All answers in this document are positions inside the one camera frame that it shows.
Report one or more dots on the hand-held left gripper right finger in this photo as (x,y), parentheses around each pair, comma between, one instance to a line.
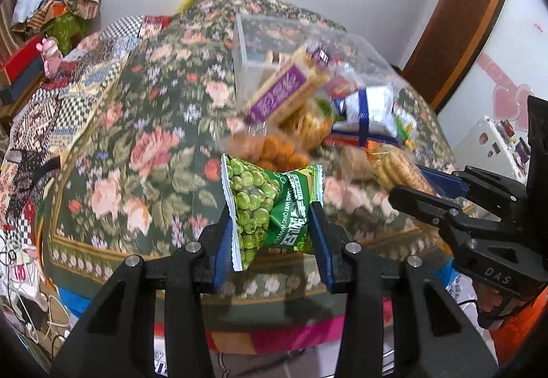
(320,241)

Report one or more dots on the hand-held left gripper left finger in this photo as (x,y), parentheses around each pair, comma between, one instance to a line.
(222,251)

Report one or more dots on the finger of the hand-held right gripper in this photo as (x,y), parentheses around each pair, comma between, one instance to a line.
(445,183)
(419,202)

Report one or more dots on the round biscuit roll pack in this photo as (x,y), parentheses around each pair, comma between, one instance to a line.
(398,168)

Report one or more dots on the green pea snack packet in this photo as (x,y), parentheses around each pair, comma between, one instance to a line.
(257,198)

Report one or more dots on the bag of orange fried balls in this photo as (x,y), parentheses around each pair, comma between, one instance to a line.
(274,149)

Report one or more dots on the blue and white snack packet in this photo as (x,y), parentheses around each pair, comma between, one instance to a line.
(372,108)

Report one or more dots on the green-trimmed bag of brown snacks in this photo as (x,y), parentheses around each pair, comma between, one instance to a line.
(312,125)

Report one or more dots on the purple biscuit packet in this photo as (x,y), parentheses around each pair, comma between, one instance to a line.
(282,89)

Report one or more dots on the clear plastic container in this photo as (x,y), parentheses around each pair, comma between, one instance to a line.
(252,40)

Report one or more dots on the white fridge with magnets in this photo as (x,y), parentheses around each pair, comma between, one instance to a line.
(488,147)

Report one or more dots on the colourful striped blanket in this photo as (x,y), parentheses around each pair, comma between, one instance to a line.
(299,331)

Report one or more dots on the white door with pink stickers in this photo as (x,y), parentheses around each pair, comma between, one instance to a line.
(526,40)

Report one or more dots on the floral tablecloth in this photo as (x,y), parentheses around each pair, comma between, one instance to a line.
(150,147)

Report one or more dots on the red snack packet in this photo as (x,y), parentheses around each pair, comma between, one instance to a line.
(344,88)

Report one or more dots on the patchwork quilt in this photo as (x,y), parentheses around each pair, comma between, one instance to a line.
(55,104)

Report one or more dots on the pink toy figure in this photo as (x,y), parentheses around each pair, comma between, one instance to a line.
(50,57)

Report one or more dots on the red box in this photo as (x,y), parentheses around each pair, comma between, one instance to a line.
(21,57)

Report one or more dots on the wooden door frame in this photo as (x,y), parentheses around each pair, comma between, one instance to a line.
(462,18)

